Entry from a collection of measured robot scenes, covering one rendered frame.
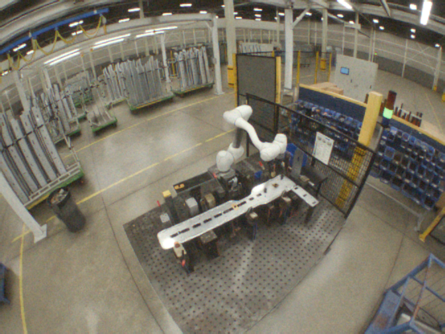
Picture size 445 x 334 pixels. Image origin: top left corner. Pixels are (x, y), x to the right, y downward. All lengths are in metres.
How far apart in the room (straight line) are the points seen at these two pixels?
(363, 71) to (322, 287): 7.04
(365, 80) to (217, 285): 7.65
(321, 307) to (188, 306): 1.51
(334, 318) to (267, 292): 1.13
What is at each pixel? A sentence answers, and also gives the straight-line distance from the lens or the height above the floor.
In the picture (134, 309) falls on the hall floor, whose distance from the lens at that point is 2.63.
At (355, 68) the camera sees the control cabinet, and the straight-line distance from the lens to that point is 8.05.
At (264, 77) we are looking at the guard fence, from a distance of 3.93.
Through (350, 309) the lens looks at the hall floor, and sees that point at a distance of 2.66.
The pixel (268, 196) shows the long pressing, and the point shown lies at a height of 1.00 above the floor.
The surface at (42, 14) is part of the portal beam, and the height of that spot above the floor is 3.42.
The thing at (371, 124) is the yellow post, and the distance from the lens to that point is 1.79.
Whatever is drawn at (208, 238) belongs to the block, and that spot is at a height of 1.03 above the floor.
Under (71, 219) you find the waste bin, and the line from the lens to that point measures 3.62.
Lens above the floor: 2.30
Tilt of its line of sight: 37 degrees down
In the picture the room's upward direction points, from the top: 5 degrees counter-clockwise
